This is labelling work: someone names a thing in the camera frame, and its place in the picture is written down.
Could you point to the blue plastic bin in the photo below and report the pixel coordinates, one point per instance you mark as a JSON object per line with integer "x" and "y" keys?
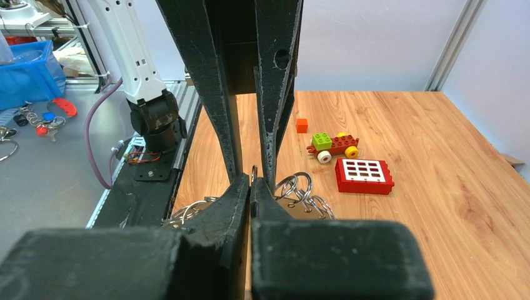
{"x": 34, "y": 76}

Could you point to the red window brick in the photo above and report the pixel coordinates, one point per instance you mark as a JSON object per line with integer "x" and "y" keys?
{"x": 365, "y": 176}

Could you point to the large loose keyring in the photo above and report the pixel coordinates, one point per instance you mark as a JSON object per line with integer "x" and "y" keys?
{"x": 8, "y": 148}

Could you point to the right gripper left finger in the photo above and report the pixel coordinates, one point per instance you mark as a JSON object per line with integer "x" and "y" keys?
{"x": 203, "y": 259}

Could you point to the bunch of coloured key tags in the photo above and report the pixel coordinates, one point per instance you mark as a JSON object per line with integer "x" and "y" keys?
{"x": 46, "y": 117}

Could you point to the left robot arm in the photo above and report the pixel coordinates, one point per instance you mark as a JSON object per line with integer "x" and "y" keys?
{"x": 228, "y": 48}

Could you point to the small orange cube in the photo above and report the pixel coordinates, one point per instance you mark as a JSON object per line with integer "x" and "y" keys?
{"x": 302, "y": 125}

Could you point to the metal disc with keyrings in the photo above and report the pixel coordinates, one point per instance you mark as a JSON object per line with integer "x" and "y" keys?
{"x": 292, "y": 198}

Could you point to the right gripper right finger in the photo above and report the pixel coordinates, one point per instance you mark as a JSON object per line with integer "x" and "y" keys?
{"x": 338, "y": 259}

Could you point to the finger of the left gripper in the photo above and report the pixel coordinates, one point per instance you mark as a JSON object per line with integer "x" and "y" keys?
{"x": 278, "y": 29}
{"x": 190, "y": 26}

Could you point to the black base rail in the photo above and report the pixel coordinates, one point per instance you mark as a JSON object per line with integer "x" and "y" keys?
{"x": 144, "y": 194}

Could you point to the toy brick car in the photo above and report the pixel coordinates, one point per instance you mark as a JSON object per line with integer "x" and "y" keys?
{"x": 324, "y": 147}

